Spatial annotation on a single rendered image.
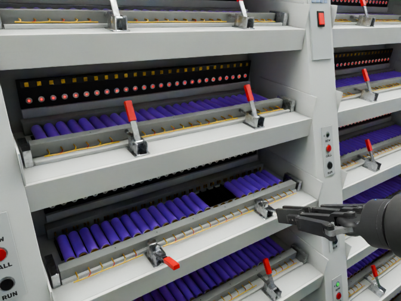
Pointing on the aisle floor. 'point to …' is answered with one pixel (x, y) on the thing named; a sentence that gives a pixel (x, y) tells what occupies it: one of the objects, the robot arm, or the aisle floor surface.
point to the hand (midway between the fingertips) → (293, 215)
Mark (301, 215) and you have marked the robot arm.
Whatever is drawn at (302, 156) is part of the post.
